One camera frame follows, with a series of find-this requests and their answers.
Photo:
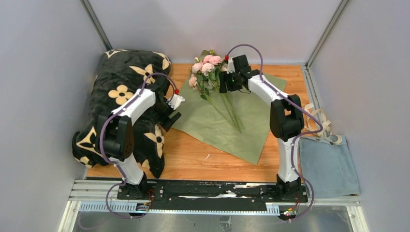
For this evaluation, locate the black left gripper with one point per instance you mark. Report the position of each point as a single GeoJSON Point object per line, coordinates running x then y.
{"type": "Point", "coordinates": [167, 124]}

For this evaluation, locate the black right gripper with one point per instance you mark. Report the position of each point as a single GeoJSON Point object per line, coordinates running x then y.
{"type": "Point", "coordinates": [224, 77]}

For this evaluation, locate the pink fake flower bouquet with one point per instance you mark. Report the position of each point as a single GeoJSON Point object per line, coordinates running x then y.
{"type": "Point", "coordinates": [204, 77]}

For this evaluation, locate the green and peach wrapping paper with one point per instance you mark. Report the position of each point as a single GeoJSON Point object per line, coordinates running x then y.
{"type": "Point", "coordinates": [201, 121]}

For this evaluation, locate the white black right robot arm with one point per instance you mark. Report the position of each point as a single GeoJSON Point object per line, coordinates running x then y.
{"type": "Point", "coordinates": [286, 120]}

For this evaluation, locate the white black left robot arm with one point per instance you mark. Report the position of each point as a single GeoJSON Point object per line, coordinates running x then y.
{"type": "Point", "coordinates": [115, 136]}

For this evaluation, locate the black floral plush blanket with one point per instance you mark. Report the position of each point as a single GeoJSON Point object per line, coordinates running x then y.
{"type": "Point", "coordinates": [119, 74]}

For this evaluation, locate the blue denim tote bag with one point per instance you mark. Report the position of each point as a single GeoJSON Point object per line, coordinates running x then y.
{"type": "Point", "coordinates": [326, 160]}

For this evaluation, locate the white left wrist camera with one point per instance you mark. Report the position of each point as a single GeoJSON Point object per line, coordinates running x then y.
{"type": "Point", "coordinates": [176, 100]}

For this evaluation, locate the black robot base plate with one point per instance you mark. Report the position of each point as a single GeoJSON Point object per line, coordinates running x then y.
{"type": "Point", "coordinates": [192, 195]}

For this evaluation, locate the aluminium front frame rail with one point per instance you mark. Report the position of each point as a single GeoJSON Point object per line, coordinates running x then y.
{"type": "Point", "coordinates": [107, 205]}

